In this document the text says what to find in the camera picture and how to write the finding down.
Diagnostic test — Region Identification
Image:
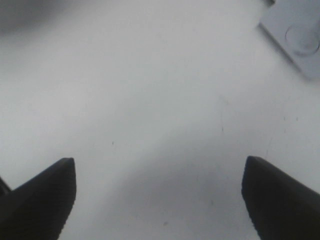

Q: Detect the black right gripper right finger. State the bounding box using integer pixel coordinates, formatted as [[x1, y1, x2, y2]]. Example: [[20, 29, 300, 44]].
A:
[[241, 156, 320, 240]]

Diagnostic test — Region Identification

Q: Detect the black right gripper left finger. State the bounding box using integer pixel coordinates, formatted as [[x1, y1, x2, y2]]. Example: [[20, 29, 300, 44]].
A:
[[0, 158, 76, 240]]

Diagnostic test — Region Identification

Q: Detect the white microwave oven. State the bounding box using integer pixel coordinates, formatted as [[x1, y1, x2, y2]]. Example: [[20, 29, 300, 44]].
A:
[[259, 0, 320, 79]]

